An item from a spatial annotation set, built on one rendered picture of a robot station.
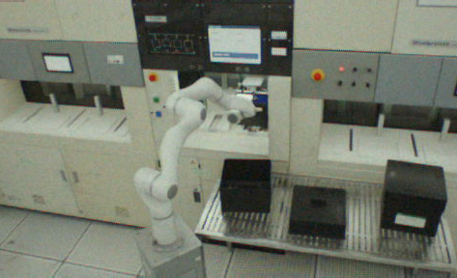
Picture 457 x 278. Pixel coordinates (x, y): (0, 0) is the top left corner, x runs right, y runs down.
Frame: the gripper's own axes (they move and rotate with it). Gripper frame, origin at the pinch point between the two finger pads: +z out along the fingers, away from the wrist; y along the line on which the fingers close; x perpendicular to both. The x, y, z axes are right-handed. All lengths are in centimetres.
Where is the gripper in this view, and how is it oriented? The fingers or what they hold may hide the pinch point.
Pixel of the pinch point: (247, 93)
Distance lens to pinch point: 266.8
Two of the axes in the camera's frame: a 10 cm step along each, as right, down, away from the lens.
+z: 3.0, -5.2, 8.0
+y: 9.5, 1.1, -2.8
